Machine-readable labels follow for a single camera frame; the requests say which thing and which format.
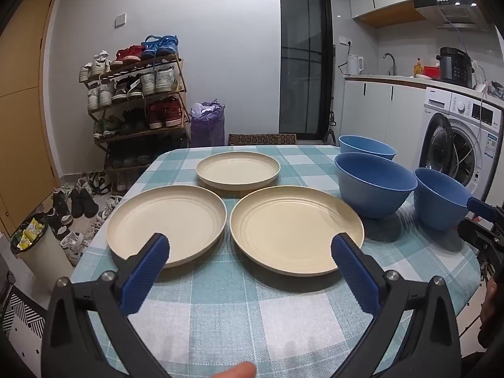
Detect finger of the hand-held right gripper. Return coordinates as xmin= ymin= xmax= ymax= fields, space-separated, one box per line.
xmin=467 ymin=197 xmax=500 ymax=223
xmin=457 ymin=218 xmax=491 ymax=249

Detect teal checked tablecloth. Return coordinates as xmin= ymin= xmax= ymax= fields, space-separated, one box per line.
xmin=71 ymin=145 xmax=483 ymax=378

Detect cream round plate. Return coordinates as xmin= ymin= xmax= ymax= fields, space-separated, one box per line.
xmin=106 ymin=184 xmax=228 ymax=269
xmin=229 ymin=186 xmax=365 ymax=277
xmin=196 ymin=152 xmax=281 ymax=194

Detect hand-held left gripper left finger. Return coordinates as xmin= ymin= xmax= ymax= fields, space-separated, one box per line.
xmin=41 ymin=233 xmax=171 ymax=378

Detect white trash bin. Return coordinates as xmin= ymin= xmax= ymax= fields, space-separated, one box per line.
xmin=10 ymin=213 xmax=75 ymax=282

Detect black pressure cooker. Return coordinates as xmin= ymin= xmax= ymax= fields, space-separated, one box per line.
xmin=439 ymin=46 xmax=475 ymax=89

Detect upright mop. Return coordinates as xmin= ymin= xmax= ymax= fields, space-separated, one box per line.
xmin=323 ymin=43 xmax=340 ymax=146

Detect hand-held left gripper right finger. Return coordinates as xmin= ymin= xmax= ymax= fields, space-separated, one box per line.
xmin=331 ymin=233 xmax=461 ymax=378

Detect blue plastic bowl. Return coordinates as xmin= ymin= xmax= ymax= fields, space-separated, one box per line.
xmin=413 ymin=168 xmax=479 ymax=232
xmin=339 ymin=135 xmax=397 ymax=162
xmin=334 ymin=152 xmax=418 ymax=219

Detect white washing machine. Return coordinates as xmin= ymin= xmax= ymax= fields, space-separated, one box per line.
xmin=418 ymin=84 xmax=504 ymax=209

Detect purple plastic bag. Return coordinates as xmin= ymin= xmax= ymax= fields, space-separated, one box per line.
xmin=190 ymin=101 xmax=226 ymax=148

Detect white base cabinets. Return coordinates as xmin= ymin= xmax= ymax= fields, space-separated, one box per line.
xmin=341 ymin=75 xmax=428 ymax=162

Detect yellow wooden door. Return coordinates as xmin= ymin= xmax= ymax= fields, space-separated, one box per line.
xmin=0 ymin=0 xmax=60 ymax=241

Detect black framed glass door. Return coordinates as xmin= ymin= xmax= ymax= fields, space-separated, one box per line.
xmin=279 ymin=0 xmax=335 ymax=140

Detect person's left hand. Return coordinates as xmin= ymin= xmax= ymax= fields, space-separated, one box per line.
xmin=213 ymin=361 xmax=257 ymax=378

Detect steel range hood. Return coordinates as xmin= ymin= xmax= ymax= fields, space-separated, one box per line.
xmin=415 ymin=0 xmax=491 ymax=32

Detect wooden shoe rack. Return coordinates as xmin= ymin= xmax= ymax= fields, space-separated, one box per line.
xmin=84 ymin=57 xmax=190 ymax=190

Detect shoe rack with shoes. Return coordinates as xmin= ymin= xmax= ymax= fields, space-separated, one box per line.
xmin=79 ymin=35 xmax=186 ymax=170

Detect black white striped rug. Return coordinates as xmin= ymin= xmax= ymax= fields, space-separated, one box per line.
xmin=0 ymin=283 xmax=47 ymax=339

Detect brown circle-print cardboard box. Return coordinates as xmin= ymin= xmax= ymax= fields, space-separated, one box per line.
xmin=228 ymin=133 xmax=298 ymax=146

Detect pile of scattered shoes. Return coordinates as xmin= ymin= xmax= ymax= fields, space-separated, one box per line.
xmin=45 ymin=169 xmax=130 ymax=266

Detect white electric kettle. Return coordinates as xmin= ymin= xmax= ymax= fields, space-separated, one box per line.
xmin=346 ymin=54 xmax=365 ymax=75

